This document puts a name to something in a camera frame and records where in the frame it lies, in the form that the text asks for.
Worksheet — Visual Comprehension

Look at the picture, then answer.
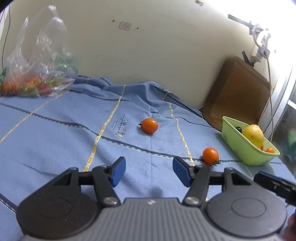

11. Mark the black wall cable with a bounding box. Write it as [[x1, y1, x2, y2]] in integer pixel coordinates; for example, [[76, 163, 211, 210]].
[[1, 6, 11, 72]]

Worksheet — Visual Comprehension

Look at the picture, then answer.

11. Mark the brown seat cushion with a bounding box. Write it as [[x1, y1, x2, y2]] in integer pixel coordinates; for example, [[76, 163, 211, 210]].
[[201, 56, 270, 131]]

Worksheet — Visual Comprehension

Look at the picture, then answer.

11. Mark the white power strip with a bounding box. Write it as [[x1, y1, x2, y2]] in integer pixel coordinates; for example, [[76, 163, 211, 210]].
[[249, 23, 271, 66]]

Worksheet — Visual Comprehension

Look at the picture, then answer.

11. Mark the yellow lemon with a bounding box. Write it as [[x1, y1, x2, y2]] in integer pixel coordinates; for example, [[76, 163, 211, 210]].
[[242, 125, 264, 148]]

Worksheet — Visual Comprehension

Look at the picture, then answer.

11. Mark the orange tomato front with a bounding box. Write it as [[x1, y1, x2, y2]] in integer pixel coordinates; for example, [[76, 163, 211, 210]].
[[202, 148, 220, 165]]

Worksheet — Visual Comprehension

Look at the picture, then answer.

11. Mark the clear plastic fruit bag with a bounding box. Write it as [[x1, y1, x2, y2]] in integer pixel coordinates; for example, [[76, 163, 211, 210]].
[[1, 5, 78, 98]]

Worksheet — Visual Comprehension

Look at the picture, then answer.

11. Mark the orange tomato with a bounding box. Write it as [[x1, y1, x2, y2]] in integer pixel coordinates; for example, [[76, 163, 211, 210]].
[[202, 148, 220, 165], [265, 148, 275, 153], [139, 118, 159, 134]]

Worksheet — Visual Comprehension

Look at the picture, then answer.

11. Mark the window frame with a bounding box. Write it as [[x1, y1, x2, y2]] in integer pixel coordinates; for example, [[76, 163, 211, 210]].
[[261, 68, 295, 138]]

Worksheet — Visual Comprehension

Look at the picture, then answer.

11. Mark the white power cable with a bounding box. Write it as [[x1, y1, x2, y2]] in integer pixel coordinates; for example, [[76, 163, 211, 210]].
[[252, 27, 276, 142]]

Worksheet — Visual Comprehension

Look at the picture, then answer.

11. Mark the green plastic basket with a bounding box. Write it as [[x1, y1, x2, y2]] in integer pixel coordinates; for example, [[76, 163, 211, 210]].
[[221, 116, 280, 166]]

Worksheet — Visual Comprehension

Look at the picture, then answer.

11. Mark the blue patterned blanket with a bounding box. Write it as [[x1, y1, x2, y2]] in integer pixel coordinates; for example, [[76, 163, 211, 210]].
[[1, 76, 295, 240]]

